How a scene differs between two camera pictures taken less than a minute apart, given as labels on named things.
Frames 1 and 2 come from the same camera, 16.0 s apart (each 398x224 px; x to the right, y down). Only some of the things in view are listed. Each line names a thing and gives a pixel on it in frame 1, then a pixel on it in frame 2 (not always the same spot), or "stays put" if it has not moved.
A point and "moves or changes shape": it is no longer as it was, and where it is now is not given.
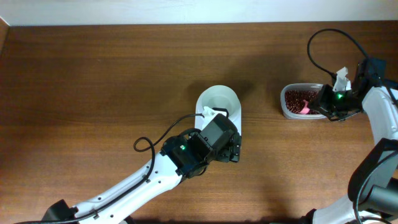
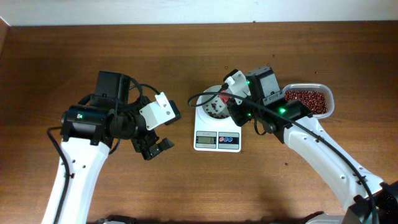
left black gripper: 224,155 → 142,145
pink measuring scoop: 306,109 moves or changes shape
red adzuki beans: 295,100 stays put
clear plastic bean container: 295,98 stays put
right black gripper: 320,103 → 234,110
